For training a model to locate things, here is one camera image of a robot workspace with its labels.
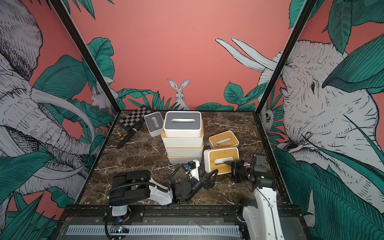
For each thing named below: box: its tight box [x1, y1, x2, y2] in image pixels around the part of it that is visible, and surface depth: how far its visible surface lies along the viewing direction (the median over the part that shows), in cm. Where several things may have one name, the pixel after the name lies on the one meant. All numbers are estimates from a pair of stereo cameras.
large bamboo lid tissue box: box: [165, 146, 204, 157], surface depth 80 cm
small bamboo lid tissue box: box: [208, 130, 240, 149], surface depth 100 cm
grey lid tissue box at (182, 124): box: [163, 111, 202, 138], surface depth 71 cm
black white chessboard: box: [119, 104, 154, 130], surface depth 113 cm
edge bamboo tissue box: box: [203, 147, 240, 175], surface depth 75 cm
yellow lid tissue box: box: [167, 152, 203, 164], surface depth 87 cm
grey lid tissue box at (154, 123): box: [144, 111, 164, 138], surface depth 112 cm
